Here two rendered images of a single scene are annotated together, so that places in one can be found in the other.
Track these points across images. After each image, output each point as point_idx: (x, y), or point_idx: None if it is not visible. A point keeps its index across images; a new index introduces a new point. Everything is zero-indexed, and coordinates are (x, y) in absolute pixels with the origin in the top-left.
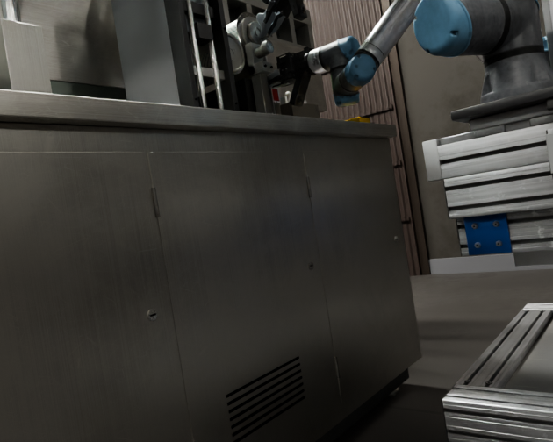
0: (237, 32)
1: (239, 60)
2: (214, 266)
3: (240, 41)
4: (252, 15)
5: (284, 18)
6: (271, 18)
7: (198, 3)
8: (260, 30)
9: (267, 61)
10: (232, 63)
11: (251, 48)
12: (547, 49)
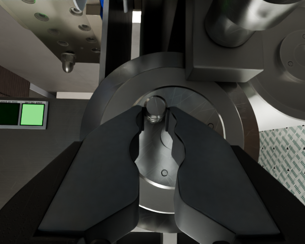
0: (257, 132)
1: (263, 34)
2: None
3: (248, 101)
4: (157, 223)
5: (41, 206)
6: (218, 176)
7: None
8: (155, 150)
9: (103, 49)
10: (299, 22)
11: (262, 43)
12: None
